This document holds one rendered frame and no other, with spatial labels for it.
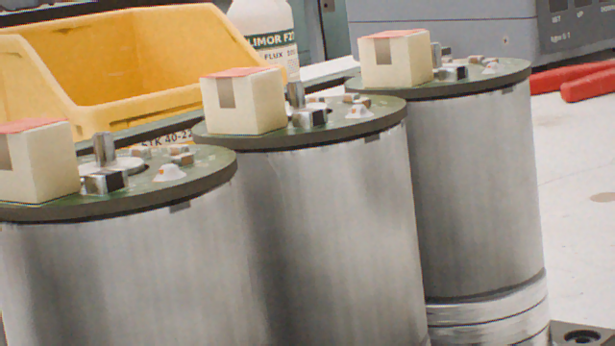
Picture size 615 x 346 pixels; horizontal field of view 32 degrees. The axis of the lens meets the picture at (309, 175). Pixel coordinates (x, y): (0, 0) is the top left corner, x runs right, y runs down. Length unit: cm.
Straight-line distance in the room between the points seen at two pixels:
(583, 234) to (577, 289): 4
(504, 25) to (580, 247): 29
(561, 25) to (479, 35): 4
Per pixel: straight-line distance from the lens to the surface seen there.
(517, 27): 55
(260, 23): 54
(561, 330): 16
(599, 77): 48
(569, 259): 26
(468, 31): 57
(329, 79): 15
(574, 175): 35
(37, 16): 278
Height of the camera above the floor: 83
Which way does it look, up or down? 12 degrees down
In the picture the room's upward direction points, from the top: 7 degrees counter-clockwise
